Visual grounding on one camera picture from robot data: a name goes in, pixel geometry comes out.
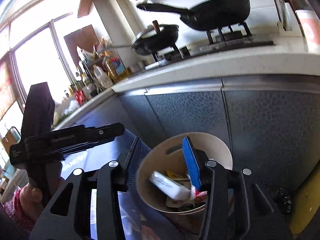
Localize yellow wooden furniture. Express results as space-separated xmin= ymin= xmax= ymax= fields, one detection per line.
xmin=290 ymin=177 xmax=320 ymax=235

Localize white plastic jug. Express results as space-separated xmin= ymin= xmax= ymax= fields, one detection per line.
xmin=92 ymin=65 xmax=113 ymax=89

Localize black wok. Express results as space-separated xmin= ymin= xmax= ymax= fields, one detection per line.
xmin=97 ymin=20 xmax=180 ymax=56

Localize grey kitchen cabinets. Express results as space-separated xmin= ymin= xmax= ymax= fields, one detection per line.
xmin=75 ymin=76 xmax=320 ymax=205

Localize black plastic bag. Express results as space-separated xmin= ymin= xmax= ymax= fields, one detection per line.
xmin=271 ymin=186 xmax=293 ymax=215

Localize white tissue pack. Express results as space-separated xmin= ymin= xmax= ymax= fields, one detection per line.
xmin=149 ymin=171 xmax=192 ymax=201

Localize person's left hand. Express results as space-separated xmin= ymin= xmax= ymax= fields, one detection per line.
xmin=19 ymin=185 xmax=50 ymax=222

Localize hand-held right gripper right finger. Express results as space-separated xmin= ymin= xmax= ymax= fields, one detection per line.
xmin=182 ymin=136 xmax=293 ymax=240

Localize gas stove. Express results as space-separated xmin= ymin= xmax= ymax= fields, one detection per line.
xmin=145 ymin=21 xmax=275 ymax=69

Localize person's left forearm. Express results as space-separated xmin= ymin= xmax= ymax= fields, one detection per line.
xmin=0 ymin=190 xmax=33 ymax=233

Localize yellow snack packet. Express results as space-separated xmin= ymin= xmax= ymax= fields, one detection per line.
xmin=166 ymin=169 xmax=189 ymax=182

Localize large yellow oil bottle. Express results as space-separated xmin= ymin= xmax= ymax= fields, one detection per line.
xmin=104 ymin=51 xmax=129 ymax=83

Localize red packet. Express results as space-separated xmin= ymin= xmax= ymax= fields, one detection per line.
xmin=74 ymin=90 xmax=87 ymax=105

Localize white orange container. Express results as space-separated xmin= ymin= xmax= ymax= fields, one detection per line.
xmin=295 ymin=9 xmax=320 ymax=54

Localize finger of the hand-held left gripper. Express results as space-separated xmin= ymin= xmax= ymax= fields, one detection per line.
xmin=86 ymin=123 xmax=125 ymax=144

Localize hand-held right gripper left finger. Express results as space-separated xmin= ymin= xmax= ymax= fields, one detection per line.
xmin=29 ymin=137 xmax=145 ymax=240

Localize beige wastebasket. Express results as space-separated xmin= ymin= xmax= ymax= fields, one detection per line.
xmin=135 ymin=132 xmax=233 ymax=214

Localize black frying pan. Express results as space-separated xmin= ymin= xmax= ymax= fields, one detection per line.
xmin=136 ymin=0 xmax=251 ymax=30

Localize patterned window blind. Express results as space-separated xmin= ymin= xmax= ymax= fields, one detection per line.
xmin=0 ymin=62 xmax=15 ymax=115

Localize pink foil wrapper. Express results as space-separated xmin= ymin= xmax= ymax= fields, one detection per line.
xmin=191 ymin=189 xmax=208 ymax=202

